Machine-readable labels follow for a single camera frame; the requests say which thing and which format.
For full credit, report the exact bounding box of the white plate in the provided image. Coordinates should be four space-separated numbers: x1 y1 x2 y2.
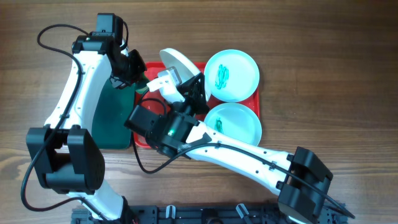
205 49 260 103
204 103 262 146
159 48 201 103

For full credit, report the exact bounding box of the green yellow sponge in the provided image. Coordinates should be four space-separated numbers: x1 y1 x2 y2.
135 73 149 94

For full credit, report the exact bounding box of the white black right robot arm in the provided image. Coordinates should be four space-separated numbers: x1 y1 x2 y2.
142 73 333 223

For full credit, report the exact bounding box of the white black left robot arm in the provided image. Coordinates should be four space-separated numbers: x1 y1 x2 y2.
21 32 146 223

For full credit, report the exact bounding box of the dark green tray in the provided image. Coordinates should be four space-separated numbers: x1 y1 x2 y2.
91 81 136 150

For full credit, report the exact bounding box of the red plastic tray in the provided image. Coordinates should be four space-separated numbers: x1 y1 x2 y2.
133 61 261 148

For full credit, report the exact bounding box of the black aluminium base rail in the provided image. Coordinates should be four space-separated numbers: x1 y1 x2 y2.
70 203 348 224

